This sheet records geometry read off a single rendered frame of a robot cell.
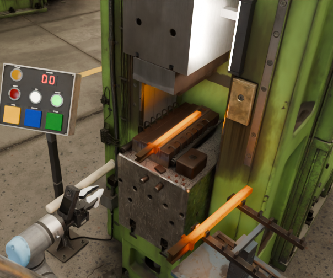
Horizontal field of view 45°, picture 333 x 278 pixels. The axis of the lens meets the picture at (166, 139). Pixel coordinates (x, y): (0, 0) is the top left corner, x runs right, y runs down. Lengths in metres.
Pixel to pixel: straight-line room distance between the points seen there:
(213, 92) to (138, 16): 0.68
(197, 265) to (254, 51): 0.83
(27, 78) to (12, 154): 1.55
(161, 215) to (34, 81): 0.82
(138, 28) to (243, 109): 0.48
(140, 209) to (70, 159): 1.45
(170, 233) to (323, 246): 1.30
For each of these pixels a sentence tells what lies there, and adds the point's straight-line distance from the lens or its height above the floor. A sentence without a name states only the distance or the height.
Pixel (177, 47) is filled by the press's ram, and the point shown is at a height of 1.46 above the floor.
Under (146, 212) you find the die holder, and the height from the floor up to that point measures 0.66.
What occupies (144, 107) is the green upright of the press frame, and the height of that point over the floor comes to 1.04.
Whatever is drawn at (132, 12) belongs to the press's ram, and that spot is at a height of 1.53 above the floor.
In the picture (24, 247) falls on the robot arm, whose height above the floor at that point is 1.01.
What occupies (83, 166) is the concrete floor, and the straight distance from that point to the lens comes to 3.16.
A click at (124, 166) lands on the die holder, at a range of 1.78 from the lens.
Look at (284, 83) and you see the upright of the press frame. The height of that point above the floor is 1.39.
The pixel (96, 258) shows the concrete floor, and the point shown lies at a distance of 2.54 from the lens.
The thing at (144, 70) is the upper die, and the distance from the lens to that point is 1.54.
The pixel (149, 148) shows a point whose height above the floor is 1.01.
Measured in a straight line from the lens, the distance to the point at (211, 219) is 1.40.
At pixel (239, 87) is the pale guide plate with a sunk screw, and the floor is 1.33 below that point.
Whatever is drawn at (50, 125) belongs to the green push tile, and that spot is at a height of 0.99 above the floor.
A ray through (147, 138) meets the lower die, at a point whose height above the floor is 0.99.
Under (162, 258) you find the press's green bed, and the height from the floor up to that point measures 0.41.
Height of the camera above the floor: 2.00
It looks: 36 degrees down
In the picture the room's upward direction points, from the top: 4 degrees clockwise
